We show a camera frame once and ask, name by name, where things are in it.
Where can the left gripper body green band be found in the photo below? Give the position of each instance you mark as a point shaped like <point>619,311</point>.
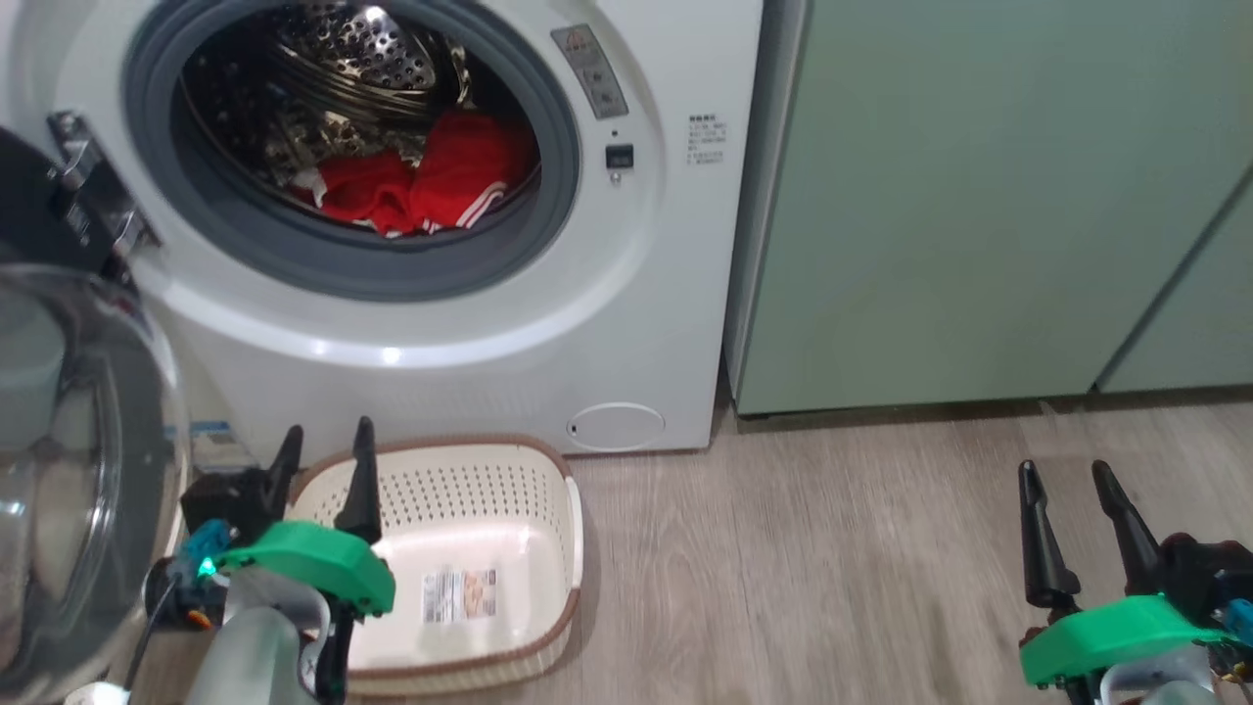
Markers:
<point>313,558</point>

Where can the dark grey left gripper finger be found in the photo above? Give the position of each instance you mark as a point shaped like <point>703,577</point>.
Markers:
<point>281,480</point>
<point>362,490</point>

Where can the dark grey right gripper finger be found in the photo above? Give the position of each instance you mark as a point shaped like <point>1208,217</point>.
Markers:
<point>1043,548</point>
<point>1126,534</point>

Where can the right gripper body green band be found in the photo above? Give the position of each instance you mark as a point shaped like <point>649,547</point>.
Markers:
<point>1116,641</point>

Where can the washing machine glass door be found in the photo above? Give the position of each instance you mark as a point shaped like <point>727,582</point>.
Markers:
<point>59,441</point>

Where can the red garment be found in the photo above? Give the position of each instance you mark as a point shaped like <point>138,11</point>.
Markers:
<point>460,166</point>

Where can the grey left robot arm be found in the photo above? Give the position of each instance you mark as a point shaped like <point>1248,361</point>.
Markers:
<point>245,646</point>

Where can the cream perforated basket brown rim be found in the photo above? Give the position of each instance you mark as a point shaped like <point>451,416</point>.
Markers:
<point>470,490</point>

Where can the printed white label sticker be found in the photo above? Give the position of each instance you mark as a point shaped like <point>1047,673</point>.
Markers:
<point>458,595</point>

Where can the white front-load washing machine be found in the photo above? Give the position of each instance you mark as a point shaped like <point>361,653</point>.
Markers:
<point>587,343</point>

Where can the chrome door hinge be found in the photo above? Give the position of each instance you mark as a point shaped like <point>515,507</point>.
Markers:
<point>98,196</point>

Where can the stainless steel washing machine drum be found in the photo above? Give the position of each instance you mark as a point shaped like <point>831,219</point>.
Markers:
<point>343,69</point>

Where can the blue energy label sticker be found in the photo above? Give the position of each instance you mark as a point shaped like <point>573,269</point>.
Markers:
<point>215,436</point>

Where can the narrow pale green cabinet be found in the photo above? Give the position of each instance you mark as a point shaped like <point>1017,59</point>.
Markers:
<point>1194,323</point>

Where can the oval white filter cover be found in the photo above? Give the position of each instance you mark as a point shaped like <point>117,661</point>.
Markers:
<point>617,427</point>

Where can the wide pale green cabinet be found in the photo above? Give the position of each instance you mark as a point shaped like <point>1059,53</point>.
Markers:
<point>930,196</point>

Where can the grey warning sticker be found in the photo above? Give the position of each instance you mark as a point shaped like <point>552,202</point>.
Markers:
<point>590,70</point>

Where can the small printed text sticker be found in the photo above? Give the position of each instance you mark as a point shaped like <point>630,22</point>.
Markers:
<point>707,139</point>

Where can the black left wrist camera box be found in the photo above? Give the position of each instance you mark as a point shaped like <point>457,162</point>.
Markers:
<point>220,499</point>

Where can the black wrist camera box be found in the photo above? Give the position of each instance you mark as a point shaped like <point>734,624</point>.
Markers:
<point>220,499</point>
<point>1204,578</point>

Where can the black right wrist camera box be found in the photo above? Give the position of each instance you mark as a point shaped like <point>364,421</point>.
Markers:
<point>1204,578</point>

